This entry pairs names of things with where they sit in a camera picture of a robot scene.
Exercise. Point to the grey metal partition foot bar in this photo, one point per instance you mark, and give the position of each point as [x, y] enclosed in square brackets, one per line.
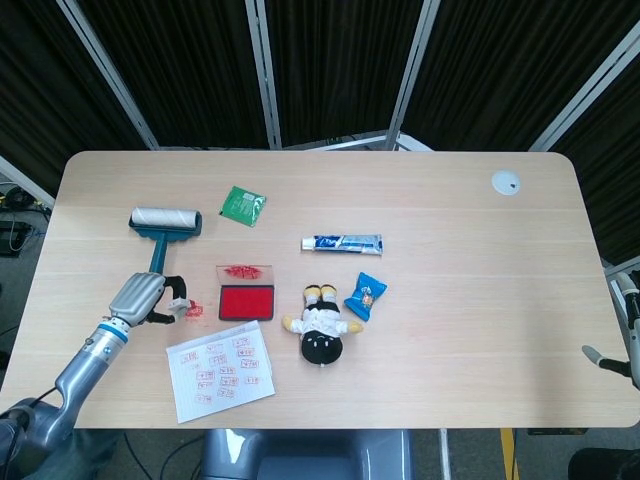
[340, 142]
[415, 142]

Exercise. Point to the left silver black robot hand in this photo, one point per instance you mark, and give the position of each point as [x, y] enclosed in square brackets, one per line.
[135, 297]

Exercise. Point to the dark curtain panel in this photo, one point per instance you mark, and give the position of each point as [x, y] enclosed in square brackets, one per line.
[340, 65]
[615, 175]
[40, 100]
[500, 75]
[190, 75]

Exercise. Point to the black floor device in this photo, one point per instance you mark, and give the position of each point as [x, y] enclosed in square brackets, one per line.
[12, 240]

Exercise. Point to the black white plush doll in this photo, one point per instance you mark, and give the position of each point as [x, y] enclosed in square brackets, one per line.
[322, 325]

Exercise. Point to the blue snack packet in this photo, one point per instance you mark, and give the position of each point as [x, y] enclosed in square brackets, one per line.
[366, 295]

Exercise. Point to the blue white toothpaste tube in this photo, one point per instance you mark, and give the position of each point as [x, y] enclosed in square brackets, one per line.
[345, 243]

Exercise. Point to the teal lint roller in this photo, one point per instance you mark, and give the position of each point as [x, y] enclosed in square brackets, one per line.
[165, 220]

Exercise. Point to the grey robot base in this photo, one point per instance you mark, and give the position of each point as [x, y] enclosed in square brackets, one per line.
[310, 455]

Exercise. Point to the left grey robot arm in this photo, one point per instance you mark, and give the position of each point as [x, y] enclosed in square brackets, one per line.
[85, 362]

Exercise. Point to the white table leg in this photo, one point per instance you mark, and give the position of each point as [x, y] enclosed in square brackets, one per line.
[445, 455]

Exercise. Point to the grey metal partition post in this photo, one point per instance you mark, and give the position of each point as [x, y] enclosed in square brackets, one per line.
[412, 75]
[265, 75]
[25, 182]
[590, 102]
[104, 65]

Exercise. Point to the red ink pad case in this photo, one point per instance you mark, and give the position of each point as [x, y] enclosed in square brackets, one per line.
[246, 304]

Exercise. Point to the small red stamp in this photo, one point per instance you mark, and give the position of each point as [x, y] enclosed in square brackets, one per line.
[179, 304]

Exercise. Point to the black rounded equipment base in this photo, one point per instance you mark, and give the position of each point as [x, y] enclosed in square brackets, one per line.
[605, 465]

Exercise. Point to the green foil sachet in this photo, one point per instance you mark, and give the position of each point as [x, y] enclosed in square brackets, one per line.
[242, 205]

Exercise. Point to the white stamped paper notepad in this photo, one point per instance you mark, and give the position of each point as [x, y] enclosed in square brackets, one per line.
[220, 380]

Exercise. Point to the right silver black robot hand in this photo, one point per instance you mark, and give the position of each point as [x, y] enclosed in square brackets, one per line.
[635, 350]

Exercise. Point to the blue denim cloth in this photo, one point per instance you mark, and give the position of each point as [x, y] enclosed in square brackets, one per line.
[95, 455]

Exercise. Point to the white round grommet cap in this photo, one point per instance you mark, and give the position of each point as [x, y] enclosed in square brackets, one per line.
[505, 183]

